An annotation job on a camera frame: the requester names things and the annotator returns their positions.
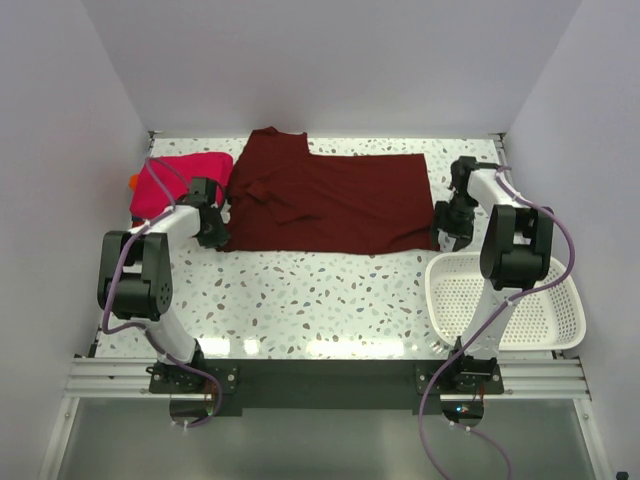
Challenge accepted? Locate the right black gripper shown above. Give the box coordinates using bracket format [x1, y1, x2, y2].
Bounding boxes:
[430, 192, 478, 254]

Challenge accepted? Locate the dark red t-shirt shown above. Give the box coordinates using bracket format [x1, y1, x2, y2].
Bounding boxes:
[222, 127, 438, 255]

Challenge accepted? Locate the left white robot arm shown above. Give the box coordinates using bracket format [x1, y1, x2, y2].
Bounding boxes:
[97, 177, 230, 392]

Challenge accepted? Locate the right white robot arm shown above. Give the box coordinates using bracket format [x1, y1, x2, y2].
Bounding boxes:
[431, 156, 553, 360]

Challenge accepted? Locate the white perforated plastic basket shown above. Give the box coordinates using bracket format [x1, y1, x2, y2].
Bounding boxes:
[425, 252, 586, 352]

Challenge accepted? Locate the folded pink t-shirt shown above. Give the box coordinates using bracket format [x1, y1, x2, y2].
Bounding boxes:
[129, 152, 233, 220]

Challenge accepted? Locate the folded orange t-shirt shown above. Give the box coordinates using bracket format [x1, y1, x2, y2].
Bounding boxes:
[128, 174, 139, 191]

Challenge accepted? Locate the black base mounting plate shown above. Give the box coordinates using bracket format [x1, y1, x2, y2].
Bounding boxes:
[146, 359, 505, 419]

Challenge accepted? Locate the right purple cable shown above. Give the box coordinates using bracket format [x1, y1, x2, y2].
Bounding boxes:
[415, 164, 576, 480]

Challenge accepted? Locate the aluminium extrusion rail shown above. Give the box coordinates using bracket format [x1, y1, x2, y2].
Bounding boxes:
[63, 358, 591, 400]

